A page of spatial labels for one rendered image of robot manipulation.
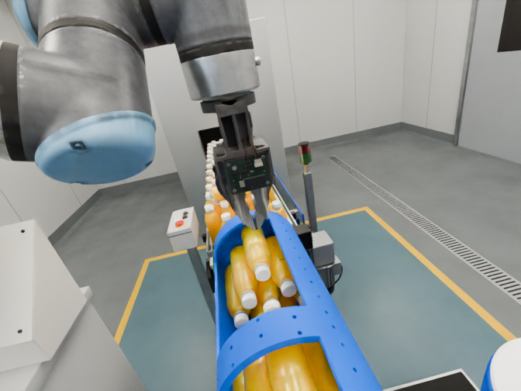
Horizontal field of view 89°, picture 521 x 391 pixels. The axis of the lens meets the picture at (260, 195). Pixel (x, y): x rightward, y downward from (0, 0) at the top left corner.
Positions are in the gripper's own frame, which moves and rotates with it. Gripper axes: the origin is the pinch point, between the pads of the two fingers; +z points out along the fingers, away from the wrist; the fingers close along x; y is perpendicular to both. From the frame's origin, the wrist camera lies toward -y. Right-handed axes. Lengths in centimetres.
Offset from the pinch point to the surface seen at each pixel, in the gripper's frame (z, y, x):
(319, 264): 65, -57, 28
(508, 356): 37, 13, 43
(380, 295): 141, -91, 81
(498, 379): 37, 16, 37
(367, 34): -39, -452, 279
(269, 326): 17.4, 6.6, -1.8
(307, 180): 34, -85, 35
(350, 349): 21.7, 11.7, 10.3
